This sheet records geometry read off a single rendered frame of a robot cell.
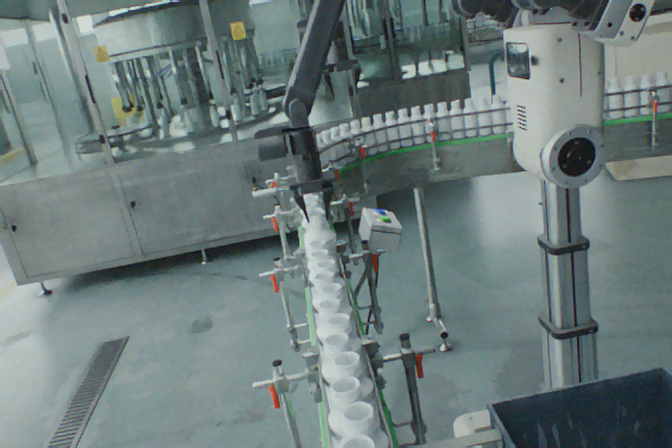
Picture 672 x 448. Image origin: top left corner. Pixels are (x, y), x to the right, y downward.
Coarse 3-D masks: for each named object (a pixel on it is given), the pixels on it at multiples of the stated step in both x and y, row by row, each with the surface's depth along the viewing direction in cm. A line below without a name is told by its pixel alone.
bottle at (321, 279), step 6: (318, 276) 109; (324, 276) 109; (330, 276) 108; (318, 282) 106; (324, 282) 106; (330, 282) 106; (318, 288) 107; (318, 294) 108; (312, 300) 109; (318, 300) 107; (318, 312) 108; (318, 318) 108; (318, 324) 109
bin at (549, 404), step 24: (576, 384) 100; (600, 384) 100; (624, 384) 100; (648, 384) 101; (504, 408) 100; (528, 408) 100; (552, 408) 100; (576, 408) 101; (600, 408) 101; (624, 408) 102; (648, 408) 102; (504, 432) 92; (528, 432) 102; (552, 432) 102; (576, 432) 103; (600, 432) 103; (624, 432) 104; (648, 432) 104
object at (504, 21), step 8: (496, 0) 158; (504, 0) 158; (488, 8) 159; (496, 8) 159; (504, 8) 158; (512, 8) 158; (496, 16) 160; (504, 16) 160; (512, 16) 159; (496, 24) 167; (504, 24) 161; (512, 24) 159
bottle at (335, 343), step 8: (328, 336) 87; (336, 336) 87; (344, 336) 86; (328, 344) 86; (336, 344) 87; (344, 344) 84; (328, 352) 85; (336, 352) 84; (328, 360) 86; (328, 368) 85; (328, 376) 85; (328, 384) 86; (328, 392) 86; (328, 400) 88
